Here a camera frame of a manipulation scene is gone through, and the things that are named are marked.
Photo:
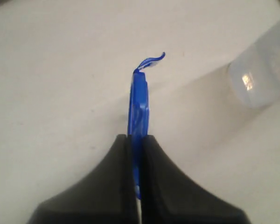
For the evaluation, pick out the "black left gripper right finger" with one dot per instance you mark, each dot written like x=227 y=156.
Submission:
x=168 y=196

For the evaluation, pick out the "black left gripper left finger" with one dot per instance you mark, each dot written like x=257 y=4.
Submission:
x=105 y=196

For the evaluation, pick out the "blue plastic snap lid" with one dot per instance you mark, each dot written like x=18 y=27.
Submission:
x=138 y=114

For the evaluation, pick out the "clear plastic tall container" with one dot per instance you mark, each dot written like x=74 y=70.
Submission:
x=255 y=73

